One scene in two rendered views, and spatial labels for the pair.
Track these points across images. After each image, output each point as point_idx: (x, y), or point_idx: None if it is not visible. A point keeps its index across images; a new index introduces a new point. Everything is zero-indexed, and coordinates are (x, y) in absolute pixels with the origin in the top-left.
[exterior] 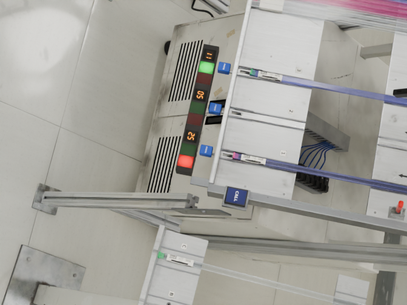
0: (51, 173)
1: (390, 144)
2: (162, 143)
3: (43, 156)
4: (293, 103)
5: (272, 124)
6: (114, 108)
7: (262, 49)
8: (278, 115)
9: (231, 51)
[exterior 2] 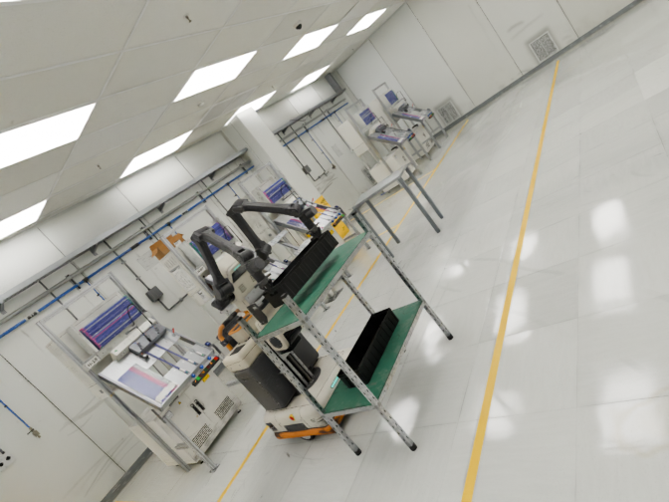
0: (324, 313)
1: None
2: None
3: (325, 314)
4: (267, 273)
5: (273, 271)
6: (304, 332)
7: None
8: (271, 272)
9: None
